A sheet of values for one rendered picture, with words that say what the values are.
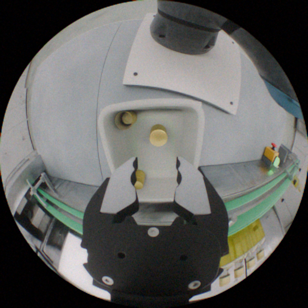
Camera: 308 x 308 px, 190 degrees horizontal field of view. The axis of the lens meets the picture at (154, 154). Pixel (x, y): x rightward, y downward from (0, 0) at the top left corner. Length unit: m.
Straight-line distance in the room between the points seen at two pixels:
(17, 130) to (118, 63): 3.44
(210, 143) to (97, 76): 0.36
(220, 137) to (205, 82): 0.16
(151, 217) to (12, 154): 3.48
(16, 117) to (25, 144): 0.87
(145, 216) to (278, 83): 0.38
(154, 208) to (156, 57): 0.38
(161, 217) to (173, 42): 0.41
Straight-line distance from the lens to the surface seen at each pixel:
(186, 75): 0.23
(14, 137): 3.53
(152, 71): 0.22
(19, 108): 3.73
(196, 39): 0.22
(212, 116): 0.27
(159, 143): 0.19
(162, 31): 0.24
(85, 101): 0.31
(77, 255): 0.59
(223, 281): 0.39
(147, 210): 0.31
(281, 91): 0.17
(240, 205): 0.29
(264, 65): 0.16
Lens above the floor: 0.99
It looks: 61 degrees down
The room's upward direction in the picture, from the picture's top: 175 degrees counter-clockwise
